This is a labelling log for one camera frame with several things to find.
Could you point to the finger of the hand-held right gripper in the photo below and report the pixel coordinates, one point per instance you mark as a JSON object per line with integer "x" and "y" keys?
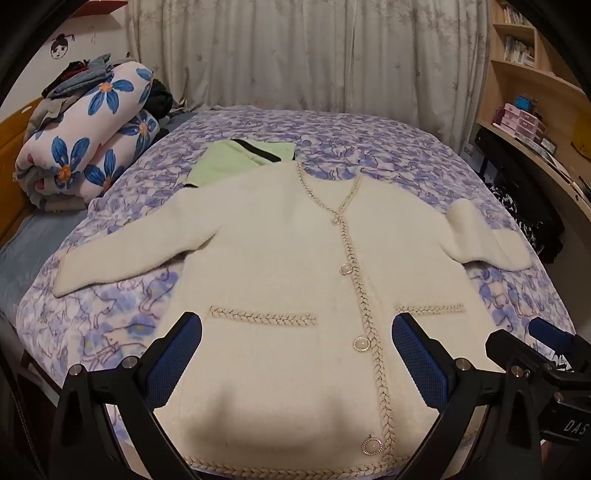
{"x": 510, "y": 346}
{"x": 551, "y": 333}

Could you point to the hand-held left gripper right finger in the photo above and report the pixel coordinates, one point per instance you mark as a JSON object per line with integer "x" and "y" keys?
{"x": 418, "y": 357}

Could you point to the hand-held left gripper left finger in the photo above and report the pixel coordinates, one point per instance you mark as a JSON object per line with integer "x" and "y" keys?
{"x": 178, "y": 353}

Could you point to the white fuzzy cardigan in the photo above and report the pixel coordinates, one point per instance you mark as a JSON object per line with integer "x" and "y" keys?
{"x": 286, "y": 249}

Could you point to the pile of dark clothes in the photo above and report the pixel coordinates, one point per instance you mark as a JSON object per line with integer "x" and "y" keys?
{"x": 74, "y": 81}

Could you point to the black hanging clothing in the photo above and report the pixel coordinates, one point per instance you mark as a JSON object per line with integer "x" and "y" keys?
{"x": 521, "y": 203}

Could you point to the blue bed sheet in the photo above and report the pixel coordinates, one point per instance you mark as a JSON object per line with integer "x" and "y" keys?
{"x": 27, "y": 263}

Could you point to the light green garment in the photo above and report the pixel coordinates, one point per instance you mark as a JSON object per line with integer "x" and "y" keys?
{"x": 231, "y": 161}

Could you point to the yellow paper item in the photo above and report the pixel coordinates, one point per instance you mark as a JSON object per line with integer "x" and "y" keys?
{"x": 582, "y": 134}

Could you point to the pink drawer organizer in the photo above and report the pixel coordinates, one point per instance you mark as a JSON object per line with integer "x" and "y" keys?
{"x": 515, "y": 120}

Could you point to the purple printed blanket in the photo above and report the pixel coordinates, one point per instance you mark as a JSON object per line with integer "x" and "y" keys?
{"x": 369, "y": 138}

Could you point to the small blue box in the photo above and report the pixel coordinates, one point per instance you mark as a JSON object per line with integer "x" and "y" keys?
{"x": 525, "y": 102}

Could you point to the rolled blue flower quilt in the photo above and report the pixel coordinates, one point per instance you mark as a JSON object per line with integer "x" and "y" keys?
{"x": 99, "y": 124}

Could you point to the wooden bookshelf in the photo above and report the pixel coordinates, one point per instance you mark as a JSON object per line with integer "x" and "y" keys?
{"x": 521, "y": 78}

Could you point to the wooden headboard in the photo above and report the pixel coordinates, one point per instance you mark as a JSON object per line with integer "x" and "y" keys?
{"x": 11, "y": 152}

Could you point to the row of books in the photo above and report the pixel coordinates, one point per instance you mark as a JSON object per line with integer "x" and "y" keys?
{"x": 517, "y": 50}

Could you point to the cream patterned curtain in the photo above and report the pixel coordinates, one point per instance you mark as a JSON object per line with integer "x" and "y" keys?
{"x": 304, "y": 55}

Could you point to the red wall shelf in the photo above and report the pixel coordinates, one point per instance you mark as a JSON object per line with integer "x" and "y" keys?
{"x": 104, "y": 7}

